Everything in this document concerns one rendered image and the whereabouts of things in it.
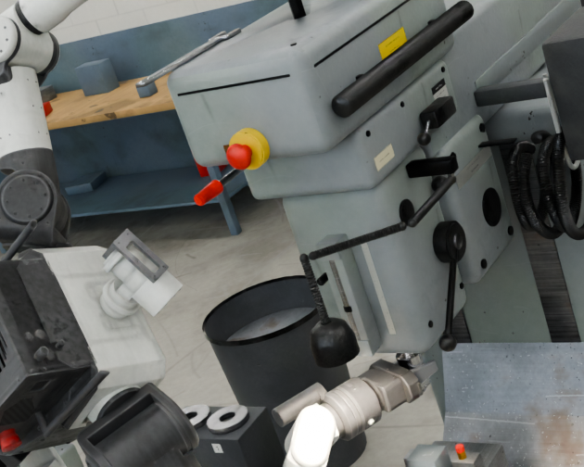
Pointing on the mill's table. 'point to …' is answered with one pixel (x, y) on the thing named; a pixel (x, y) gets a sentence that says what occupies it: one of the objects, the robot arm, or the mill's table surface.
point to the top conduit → (400, 59)
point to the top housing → (297, 75)
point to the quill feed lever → (445, 245)
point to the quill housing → (385, 255)
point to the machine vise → (487, 452)
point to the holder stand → (234, 436)
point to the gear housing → (357, 147)
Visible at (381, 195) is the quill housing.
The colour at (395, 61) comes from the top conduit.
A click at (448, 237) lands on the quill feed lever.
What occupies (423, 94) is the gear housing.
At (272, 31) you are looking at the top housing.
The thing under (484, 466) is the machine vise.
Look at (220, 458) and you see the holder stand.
